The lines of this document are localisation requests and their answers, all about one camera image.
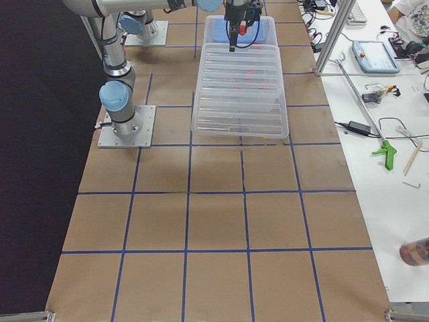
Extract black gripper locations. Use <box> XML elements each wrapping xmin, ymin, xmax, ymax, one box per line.
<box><xmin>224</xmin><ymin>0</ymin><xmax>249</xmax><ymax>52</ymax></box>

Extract red block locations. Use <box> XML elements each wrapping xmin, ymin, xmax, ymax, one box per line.
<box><xmin>239</xmin><ymin>21</ymin><xmax>247</xmax><ymax>36</ymax></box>

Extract clear plastic box lid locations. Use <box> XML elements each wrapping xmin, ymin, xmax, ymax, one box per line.
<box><xmin>192</xmin><ymin>43</ymin><xmax>289</xmax><ymax>139</ymax></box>

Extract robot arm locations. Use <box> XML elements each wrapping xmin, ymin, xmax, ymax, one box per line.
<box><xmin>63</xmin><ymin>1</ymin><xmax>262</xmax><ymax>138</ymax></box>
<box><xmin>119</xmin><ymin>10</ymin><xmax>169</xmax><ymax>47</ymax></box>

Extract clear plastic storage box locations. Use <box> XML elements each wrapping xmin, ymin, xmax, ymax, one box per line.
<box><xmin>203</xmin><ymin>15</ymin><xmax>279</xmax><ymax>47</ymax></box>

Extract blue plastic tray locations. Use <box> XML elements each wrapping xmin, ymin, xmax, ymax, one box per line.
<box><xmin>212</xmin><ymin>19</ymin><xmax>267</xmax><ymax>45</ymax></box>

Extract white keyboard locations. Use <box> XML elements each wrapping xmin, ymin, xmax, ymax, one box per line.
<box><xmin>347</xmin><ymin>3</ymin><xmax>367</xmax><ymax>25</ymax></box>

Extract teach pendant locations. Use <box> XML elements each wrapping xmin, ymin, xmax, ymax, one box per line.
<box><xmin>351</xmin><ymin>40</ymin><xmax>401</xmax><ymax>74</ymax></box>

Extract black power adapter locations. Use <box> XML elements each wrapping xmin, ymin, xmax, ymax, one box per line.
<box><xmin>336</xmin><ymin>121</ymin><xmax>371</xmax><ymax>136</ymax></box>

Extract person in white shirt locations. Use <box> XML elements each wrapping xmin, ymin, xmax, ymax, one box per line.
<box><xmin>388</xmin><ymin>0</ymin><xmax>428</xmax><ymax>69</ymax></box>

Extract wooden chopsticks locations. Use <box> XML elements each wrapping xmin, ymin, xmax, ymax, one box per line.
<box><xmin>403</xmin><ymin>141</ymin><xmax>423</xmax><ymax>176</ymax></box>

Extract hex key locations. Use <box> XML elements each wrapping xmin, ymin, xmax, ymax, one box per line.
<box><xmin>402</xmin><ymin>181</ymin><xmax>421</xmax><ymax>189</ymax></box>

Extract brown cylindrical bottle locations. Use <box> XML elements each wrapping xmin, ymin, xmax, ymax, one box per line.
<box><xmin>399</xmin><ymin>237</ymin><xmax>428</xmax><ymax>266</ymax></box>

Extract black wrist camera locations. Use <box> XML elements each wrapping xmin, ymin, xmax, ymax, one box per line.
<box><xmin>248</xmin><ymin>0</ymin><xmax>263</xmax><ymax>17</ymax></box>

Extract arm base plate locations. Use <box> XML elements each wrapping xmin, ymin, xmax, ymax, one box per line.
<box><xmin>125</xmin><ymin>20</ymin><xmax>168</xmax><ymax>47</ymax></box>
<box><xmin>97</xmin><ymin>105</ymin><xmax>156</xmax><ymax>148</ymax></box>

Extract aluminium frame post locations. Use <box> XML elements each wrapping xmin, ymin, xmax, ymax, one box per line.
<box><xmin>314</xmin><ymin>0</ymin><xmax>355</xmax><ymax>76</ymax></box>

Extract green handled reach grabber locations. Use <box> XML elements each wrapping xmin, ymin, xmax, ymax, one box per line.
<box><xmin>330</xmin><ymin>59</ymin><xmax>397</xmax><ymax>171</ymax></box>

